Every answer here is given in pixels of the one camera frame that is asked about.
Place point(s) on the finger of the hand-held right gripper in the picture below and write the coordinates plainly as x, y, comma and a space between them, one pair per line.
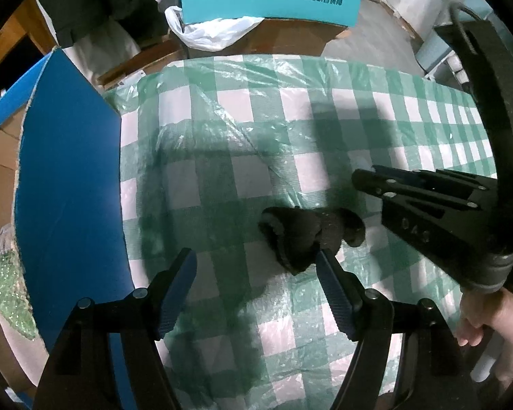
444, 230
453, 179

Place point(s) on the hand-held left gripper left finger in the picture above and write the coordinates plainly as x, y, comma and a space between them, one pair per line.
177, 294

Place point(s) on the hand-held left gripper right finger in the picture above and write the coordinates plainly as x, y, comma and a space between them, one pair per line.
335, 294

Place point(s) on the black sock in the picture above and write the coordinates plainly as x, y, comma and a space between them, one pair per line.
299, 230

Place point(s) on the blue and brown cardboard box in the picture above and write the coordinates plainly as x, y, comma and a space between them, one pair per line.
68, 179

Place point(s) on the light blue cabinet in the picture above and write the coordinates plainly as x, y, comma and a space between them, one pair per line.
431, 55

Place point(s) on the green glittery fabric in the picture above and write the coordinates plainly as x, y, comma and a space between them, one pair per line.
4, 282

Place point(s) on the green checked plastic-wrapped cloth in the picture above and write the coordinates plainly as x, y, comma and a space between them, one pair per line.
260, 115

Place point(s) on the white garment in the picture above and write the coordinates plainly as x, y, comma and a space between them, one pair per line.
107, 53

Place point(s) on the white plastic bag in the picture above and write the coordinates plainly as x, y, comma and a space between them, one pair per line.
205, 34

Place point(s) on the wooden louvred cabinet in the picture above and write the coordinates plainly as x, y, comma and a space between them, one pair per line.
13, 51

